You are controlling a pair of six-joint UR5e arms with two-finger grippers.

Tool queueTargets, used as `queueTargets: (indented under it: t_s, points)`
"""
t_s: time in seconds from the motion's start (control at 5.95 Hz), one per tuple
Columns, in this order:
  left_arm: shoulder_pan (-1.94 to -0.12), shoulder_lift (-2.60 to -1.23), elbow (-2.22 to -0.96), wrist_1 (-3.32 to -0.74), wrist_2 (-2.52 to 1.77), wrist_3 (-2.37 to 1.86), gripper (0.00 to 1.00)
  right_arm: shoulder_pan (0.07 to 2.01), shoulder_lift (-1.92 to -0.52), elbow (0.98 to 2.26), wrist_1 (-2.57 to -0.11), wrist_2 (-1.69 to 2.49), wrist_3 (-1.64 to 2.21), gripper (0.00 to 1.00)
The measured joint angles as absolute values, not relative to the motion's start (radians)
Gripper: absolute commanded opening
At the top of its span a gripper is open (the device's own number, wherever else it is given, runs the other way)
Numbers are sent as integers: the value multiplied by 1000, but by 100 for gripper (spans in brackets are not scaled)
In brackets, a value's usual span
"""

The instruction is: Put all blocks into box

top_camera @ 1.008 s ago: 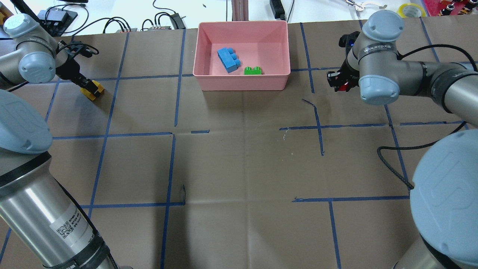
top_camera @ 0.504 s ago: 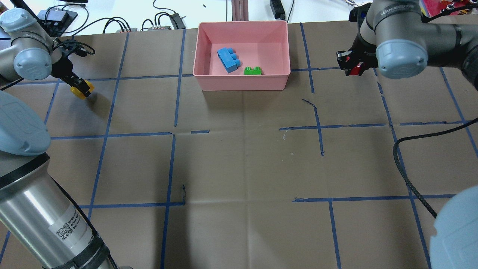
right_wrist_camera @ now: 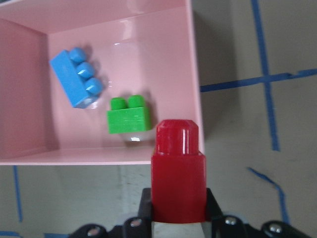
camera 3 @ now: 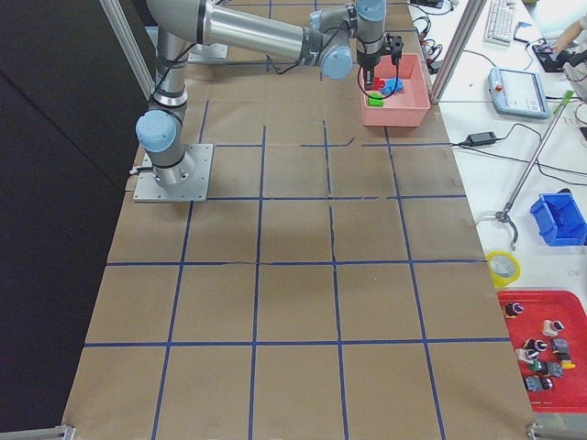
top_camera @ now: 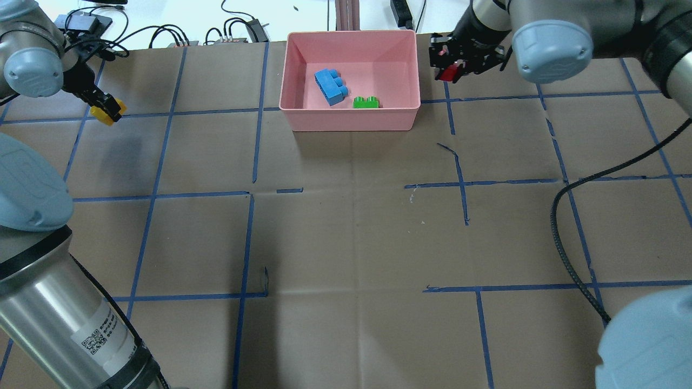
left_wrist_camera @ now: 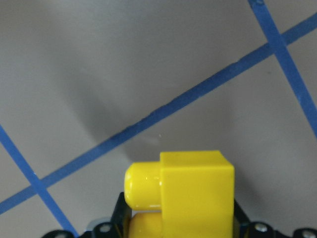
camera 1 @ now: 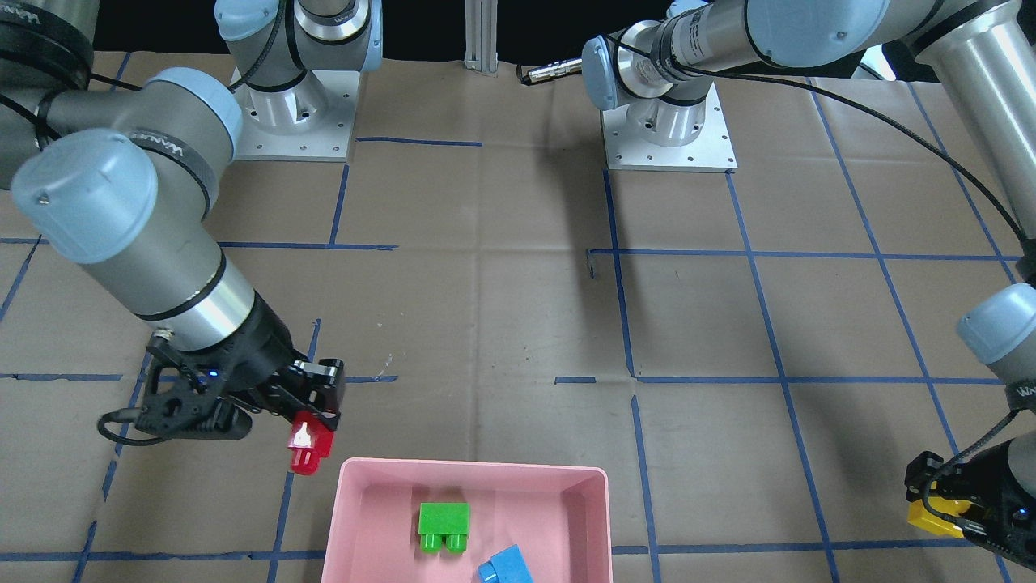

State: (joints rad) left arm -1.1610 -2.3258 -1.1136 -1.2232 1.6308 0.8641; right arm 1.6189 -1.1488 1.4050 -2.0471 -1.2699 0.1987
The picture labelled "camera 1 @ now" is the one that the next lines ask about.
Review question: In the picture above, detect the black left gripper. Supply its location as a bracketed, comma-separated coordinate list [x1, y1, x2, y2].
[904, 436, 1035, 560]

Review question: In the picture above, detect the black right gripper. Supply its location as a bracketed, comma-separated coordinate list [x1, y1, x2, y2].
[221, 294, 346, 432]

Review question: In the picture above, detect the yellow toy block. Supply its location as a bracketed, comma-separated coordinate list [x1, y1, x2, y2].
[907, 496, 974, 540]

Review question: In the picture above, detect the red toy block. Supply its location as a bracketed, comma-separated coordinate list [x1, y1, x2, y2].
[287, 411, 334, 476]

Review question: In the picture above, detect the green toy block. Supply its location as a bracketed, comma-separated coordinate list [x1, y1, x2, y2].
[418, 502, 471, 555]

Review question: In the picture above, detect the blue toy block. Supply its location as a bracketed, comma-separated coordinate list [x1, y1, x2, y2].
[476, 545, 534, 583]

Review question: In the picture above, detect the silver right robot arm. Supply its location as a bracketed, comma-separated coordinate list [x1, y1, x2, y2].
[1, 1, 384, 446]

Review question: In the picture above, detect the pink plastic box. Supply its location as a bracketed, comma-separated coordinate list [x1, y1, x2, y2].
[321, 457, 614, 582]

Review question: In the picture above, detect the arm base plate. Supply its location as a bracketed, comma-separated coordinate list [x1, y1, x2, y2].
[234, 70, 363, 163]
[601, 86, 739, 173]

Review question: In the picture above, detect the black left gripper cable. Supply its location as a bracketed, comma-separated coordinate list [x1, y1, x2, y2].
[615, 36, 1029, 268]

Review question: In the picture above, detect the aluminium frame post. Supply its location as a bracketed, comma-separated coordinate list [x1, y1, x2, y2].
[463, 0, 499, 77]

